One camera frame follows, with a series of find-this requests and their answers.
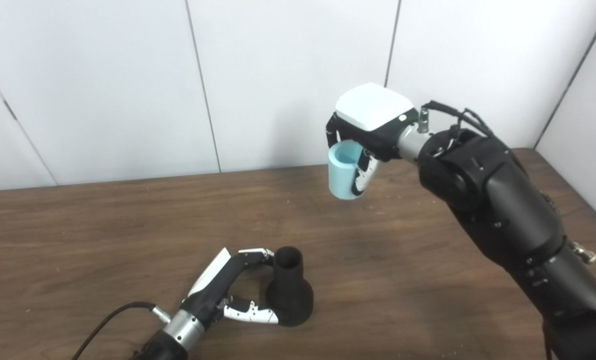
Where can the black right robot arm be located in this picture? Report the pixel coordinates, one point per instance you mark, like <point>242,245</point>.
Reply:
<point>508,210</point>

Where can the black funnel-shaped nozzle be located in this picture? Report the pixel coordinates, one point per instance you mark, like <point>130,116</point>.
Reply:
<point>290,295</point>

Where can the black and white left hand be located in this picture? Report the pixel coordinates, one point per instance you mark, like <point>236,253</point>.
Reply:
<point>212,290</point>

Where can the black and white right hand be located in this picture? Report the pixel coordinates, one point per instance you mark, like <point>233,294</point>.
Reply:
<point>373,107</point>

